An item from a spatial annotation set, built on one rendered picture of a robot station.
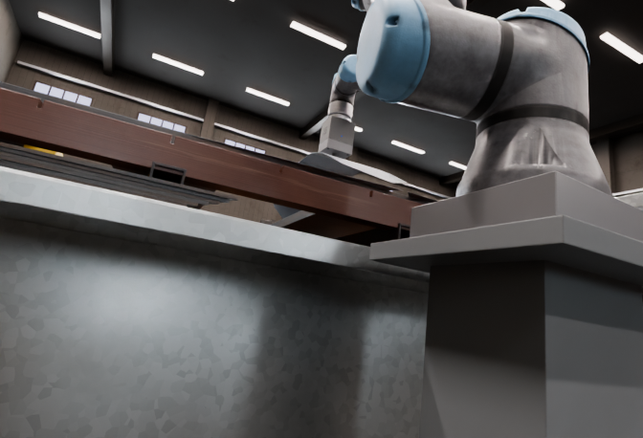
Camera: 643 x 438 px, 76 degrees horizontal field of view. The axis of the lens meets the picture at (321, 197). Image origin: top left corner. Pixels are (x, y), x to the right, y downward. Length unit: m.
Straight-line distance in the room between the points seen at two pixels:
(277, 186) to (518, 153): 0.40
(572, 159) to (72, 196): 0.48
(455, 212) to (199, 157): 0.41
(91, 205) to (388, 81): 0.33
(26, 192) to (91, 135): 0.24
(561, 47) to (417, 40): 0.16
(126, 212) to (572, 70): 0.49
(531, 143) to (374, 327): 0.39
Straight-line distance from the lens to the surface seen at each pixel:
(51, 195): 0.46
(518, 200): 0.40
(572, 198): 0.40
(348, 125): 1.26
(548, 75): 0.51
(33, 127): 0.70
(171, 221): 0.45
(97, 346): 0.61
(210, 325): 0.62
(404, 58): 0.46
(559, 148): 0.46
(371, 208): 0.77
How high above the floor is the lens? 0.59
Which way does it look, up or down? 16 degrees up
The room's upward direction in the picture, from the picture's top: 8 degrees clockwise
